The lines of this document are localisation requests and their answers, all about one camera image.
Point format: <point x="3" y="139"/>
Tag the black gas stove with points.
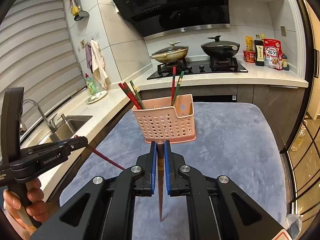
<point x="198" y="67"/>

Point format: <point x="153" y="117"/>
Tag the cream hanging towel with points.
<point x="98" y="64"/>

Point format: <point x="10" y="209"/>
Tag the grey-blue plush table cloth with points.
<point x="232" y="139"/>

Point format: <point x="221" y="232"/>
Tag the brown chopstick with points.
<point x="160" y="166"/>

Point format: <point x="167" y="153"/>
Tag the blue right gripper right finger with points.
<point x="167" y="151"/>

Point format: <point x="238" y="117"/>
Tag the yellow seasoning bottle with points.
<point x="249" y="43"/>

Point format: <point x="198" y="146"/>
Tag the black wok with lid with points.
<point x="220" y="49"/>

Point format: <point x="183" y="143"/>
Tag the bright red chopstick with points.
<point x="173" y="83"/>
<point x="124" y="90"/>

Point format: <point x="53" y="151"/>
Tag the stainless steel sink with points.
<point x="67" y="128"/>

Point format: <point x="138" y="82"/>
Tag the hanging utensil rack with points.
<point x="77" y="11"/>

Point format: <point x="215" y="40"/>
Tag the white oval plate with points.
<point x="96" y="97"/>

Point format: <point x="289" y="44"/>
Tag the black range hood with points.
<point x="156" y="18"/>

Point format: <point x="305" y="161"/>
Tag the pink perforated utensil holder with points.
<point x="160" y="121"/>

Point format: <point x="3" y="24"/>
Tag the green chopstick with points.
<point x="177" y="88"/>
<point x="137" y="95"/>

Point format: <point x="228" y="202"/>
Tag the purple hanging cloth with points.
<point x="88" y="51"/>

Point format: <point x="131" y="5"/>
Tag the beige pan with lid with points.
<point x="170" y="54"/>

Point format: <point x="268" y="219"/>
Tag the white window blinds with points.
<point x="37" y="53"/>

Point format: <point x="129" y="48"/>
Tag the dark red chopstick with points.
<point x="139" y="105"/>

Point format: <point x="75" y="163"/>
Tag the maroon chopstick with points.
<point x="93" y="150"/>

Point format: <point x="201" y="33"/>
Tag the dark soy sauce bottle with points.
<point x="259" y="51"/>

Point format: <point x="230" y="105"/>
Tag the chrome kitchen faucet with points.
<point x="50" y="123"/>

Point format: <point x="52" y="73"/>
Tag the red cereal bag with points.
<point x="273" y="53"/>

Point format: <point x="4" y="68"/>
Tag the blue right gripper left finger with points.
<point x="153" y="153"/>

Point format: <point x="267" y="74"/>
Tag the red instant noodle cup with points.
<point x="249" y="56"/>

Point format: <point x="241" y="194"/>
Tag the green dish soap bottle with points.
<point x="91" y="85"/>

